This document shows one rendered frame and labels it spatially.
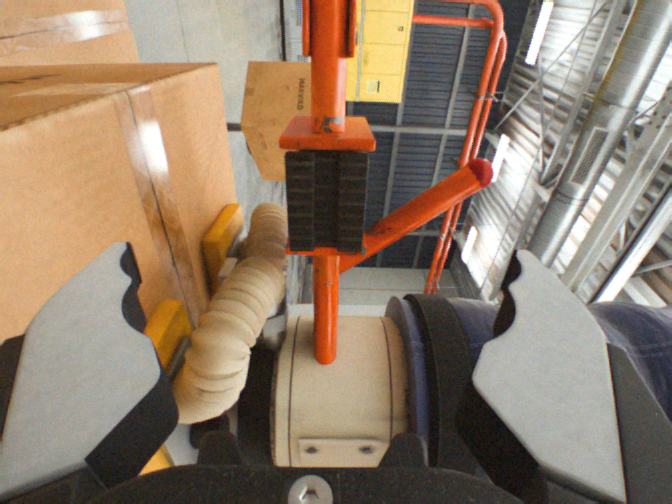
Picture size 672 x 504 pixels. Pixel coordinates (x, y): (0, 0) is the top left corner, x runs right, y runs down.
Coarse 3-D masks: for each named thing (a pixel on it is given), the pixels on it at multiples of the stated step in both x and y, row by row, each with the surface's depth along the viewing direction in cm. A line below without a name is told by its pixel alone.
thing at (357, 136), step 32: (288, 128) 22; (352, 128) 23; (288, 160) 20; (320, 160) 21; (352, 160) 20; (288, 192) 21; (320, 192) 22; (352, 192) 21; (288, 224) 22; (320, 224) 23; (352, 224) 22
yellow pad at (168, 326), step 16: (160, 304) 25; (176, 304) 25; (160, 320) 23; (176, 320) 24; (160, 336) 22; (176, 336) 24; (160, 352) 22; (176, 352) 24; (176, 368) 23; (224, 416) 27; (176, 432) 23; (192, 432) 25; (160, 448) 22; (176, 448) 23; (192, 448) 26; (160, 464) 22; (176, 464) 23
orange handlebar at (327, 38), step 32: (320, 0) 17; (352, 0) 17; (320, 32) 18; (352, 32) 18; (320, 64) 19; (320, 96) 20; (320, 128) 21; (320, 256) 25; (320, 288) 27; (320, 320) 29; (320, 352) 31
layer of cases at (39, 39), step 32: (0, 0) 47; (32, 0) 53; (64, 0) 59; (96, 0) 68; (0, 32) 47; (32, 32) 53; (64, 32) 60; (96, 32) 69; (128, 32) 80; (0, 64) 48; (32, 64) 54
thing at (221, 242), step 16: (224, 208) 41; (240, 208) 41; (224, 224) 37; (240, 224) 41; (208, 240) 34; (224, 240) 35; (240, 240) 40; (208, 256) 34; (224, 256) 35; (208, 272) 36
